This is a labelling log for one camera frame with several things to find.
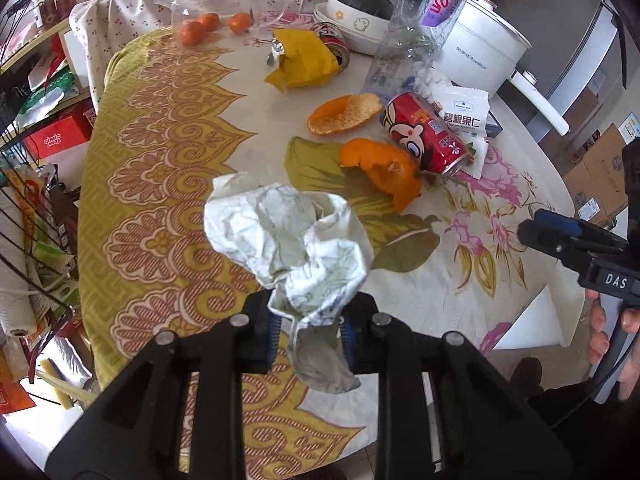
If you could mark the white electric cooking pot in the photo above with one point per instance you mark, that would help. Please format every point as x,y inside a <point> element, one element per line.
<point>482,52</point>

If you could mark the floral tablecloth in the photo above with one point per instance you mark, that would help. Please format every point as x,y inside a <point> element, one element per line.
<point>203,184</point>

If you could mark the blue white printed box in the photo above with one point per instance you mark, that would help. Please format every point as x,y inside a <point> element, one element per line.
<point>630,128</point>

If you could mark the clear plastic water bottle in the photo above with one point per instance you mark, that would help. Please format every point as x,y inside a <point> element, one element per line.
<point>414,37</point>

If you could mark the white tissue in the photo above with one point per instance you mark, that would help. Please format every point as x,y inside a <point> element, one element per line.
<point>428,82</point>

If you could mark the glass jar with cork lid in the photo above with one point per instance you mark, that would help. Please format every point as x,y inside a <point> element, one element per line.
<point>227,2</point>

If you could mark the small orange tangerine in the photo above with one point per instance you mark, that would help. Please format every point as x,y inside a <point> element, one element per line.
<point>191,33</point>

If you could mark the person right hand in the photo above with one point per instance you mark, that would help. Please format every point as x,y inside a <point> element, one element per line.
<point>599,343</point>

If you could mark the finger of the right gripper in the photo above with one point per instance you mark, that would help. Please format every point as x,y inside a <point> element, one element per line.
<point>579,229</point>
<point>590,261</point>

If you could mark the lower cardboard box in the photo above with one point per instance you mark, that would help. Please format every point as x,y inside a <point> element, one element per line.
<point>585,194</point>

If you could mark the black wire rack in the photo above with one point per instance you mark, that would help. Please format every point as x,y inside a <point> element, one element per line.
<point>46,111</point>

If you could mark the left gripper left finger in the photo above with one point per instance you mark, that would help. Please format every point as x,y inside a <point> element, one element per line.
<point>175,411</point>

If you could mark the yellow wrapper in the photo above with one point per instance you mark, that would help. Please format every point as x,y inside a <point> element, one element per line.
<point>300,59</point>

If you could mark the white paper sheet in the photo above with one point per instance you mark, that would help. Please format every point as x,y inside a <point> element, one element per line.
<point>478,148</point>

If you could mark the orange peel piece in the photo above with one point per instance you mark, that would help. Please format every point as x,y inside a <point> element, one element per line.
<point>392,170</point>
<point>343,113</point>

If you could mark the upper cardboard box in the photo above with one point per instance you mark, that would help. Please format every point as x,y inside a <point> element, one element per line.
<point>605,163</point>

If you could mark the white bowl with squash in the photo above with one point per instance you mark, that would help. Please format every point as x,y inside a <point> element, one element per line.
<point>363,32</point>

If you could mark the cardboard box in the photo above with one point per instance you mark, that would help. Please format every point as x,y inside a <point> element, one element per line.
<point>605,163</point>
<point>585,194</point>

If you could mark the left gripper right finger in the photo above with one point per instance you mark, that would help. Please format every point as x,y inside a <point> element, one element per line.
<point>444,412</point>

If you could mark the white nut snack packet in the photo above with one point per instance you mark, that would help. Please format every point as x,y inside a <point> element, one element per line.
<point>464,109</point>

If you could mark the grey refrigerator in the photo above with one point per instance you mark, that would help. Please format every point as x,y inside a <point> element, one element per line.
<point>582,57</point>

